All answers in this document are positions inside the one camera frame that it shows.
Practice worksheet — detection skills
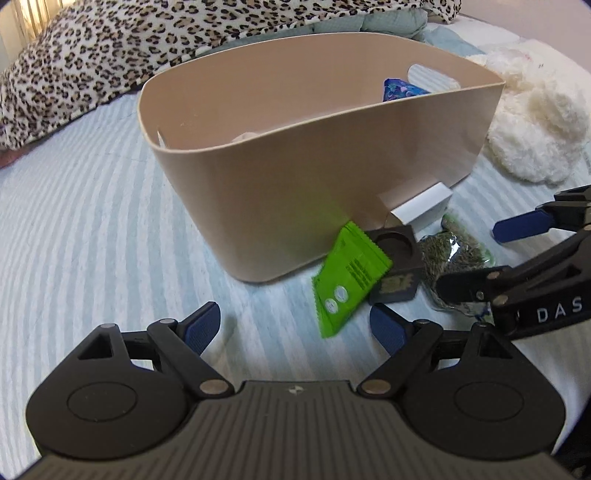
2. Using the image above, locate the beige plastic basket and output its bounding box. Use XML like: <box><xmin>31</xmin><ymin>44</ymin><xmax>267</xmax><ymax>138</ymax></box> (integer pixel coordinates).
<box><xmin>137</xmin><ymin>31</ymin><xmax>506</xmax><ymax>283</ymax></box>

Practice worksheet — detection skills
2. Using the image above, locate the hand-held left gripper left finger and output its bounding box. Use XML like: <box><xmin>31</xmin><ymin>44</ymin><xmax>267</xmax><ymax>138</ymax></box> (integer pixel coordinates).
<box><xmin>78</xmin><ymin>302</ymin><xmax>234</xmax><ymax>398</ymax></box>

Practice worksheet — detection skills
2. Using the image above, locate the clear bag of dried herbs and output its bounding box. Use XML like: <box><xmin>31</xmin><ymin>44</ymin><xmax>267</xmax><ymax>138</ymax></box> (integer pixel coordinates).
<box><xmin>416</xmin><ymin>213</ymin><xmax>497</xmax><ymax>317</ymax></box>

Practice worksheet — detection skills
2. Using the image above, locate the blue patterned packet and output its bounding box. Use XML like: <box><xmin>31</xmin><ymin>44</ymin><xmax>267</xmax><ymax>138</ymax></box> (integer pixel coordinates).
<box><xmin>382</xmin><ymin>78</ymin><xmax>432</xmax><ymax>103</ymax></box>

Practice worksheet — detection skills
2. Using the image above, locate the leopard print blanket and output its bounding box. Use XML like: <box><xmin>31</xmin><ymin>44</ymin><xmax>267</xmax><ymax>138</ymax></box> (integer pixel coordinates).
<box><xmin>0</xmin><ymin>0</ymin><xmax>465</xmax><ymax>155</ymax></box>

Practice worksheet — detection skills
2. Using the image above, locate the white fluffy cloth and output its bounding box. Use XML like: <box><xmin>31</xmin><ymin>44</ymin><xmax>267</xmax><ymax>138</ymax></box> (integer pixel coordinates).
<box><xmin>471</xmin><ymin>44</ymin><xmax>589</xmax><ymax>185</ymax></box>

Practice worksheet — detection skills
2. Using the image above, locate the blue striped bed sheet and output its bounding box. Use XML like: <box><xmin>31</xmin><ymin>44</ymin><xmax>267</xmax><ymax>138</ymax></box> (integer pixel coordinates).
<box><xmin>0</xmin><ymin>88</ymin><xmax>591</xmax><ymax>407</ymax></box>

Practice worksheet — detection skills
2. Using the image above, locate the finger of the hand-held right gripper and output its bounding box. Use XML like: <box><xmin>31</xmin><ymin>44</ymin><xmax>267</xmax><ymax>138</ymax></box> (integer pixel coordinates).
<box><xmin>493</xmin><ymin>185</ymin><xmax>591</xmax><ymax>244</ymax></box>
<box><xmin>436</xmin><ymin>228</ymin><xmax>591</xmax><ymax>306</ymax></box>

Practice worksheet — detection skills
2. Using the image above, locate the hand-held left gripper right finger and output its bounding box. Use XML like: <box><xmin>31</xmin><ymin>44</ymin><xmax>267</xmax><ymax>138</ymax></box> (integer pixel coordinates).
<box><xmin>359</xmin><ymin>305</ymin><xmax>516</xmax><ymax>398</ymax></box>

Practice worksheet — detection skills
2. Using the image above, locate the black square box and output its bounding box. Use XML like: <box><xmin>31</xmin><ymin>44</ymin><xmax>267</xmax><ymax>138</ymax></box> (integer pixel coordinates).
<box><xmin>365</xmin><ymin>224</ymin><xmax>423</xmax><ymax>305</ymax></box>

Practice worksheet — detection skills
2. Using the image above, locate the green snack packet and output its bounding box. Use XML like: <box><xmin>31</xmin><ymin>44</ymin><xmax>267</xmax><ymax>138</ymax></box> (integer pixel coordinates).
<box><xmin>311</xmin><ymin>220</ymin><xmax>394</xmax><ymax>337</ymax></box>

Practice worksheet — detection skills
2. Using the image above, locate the small white cardboard box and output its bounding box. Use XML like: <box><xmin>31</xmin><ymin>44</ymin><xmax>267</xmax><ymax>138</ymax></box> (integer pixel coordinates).
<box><xmin>378</xmin><ymin>182</ymin><xmax>453</xmax><ymax>229</ymax></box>

